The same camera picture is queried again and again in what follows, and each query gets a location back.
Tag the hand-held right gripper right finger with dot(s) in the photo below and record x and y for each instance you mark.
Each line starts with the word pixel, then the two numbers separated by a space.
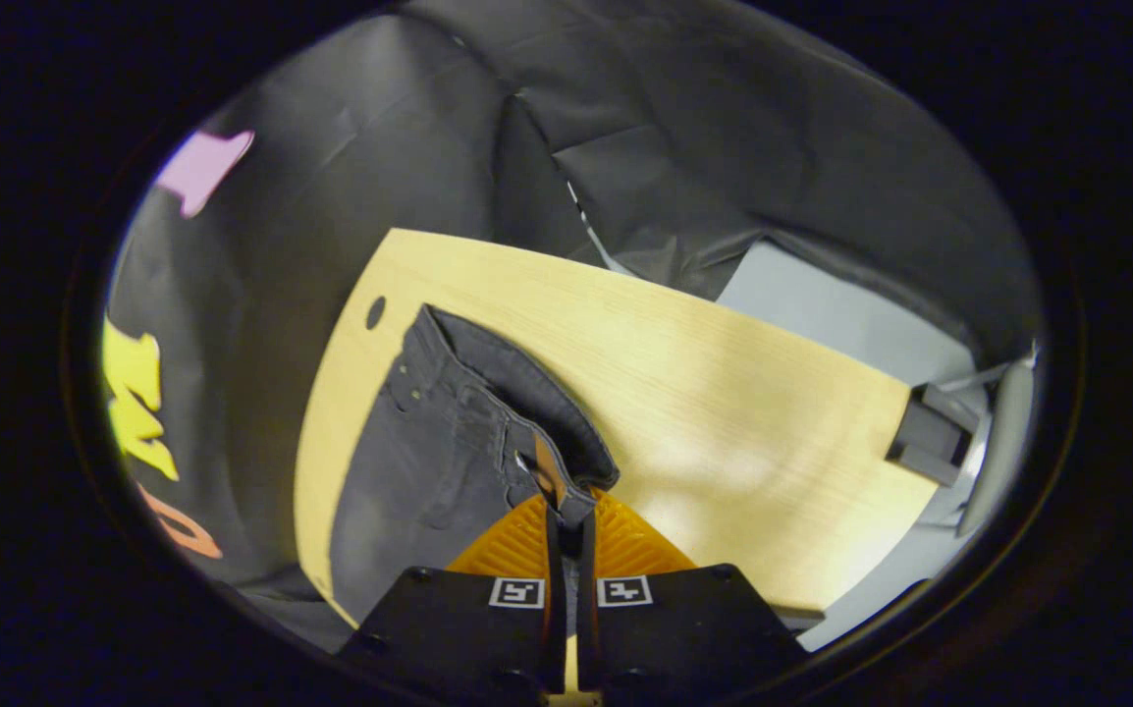
pixel 586 560

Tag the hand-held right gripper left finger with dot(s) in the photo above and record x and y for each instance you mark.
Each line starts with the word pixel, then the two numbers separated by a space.
pixel 555 560

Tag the black jeans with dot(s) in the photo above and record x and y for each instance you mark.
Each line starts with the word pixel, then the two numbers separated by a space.
pixel 429 471

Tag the light grey chair part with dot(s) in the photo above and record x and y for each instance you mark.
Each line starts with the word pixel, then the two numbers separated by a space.
pixel 1003 442

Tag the black backdrop cloth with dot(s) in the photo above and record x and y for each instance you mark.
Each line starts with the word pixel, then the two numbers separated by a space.
pixel 380 147

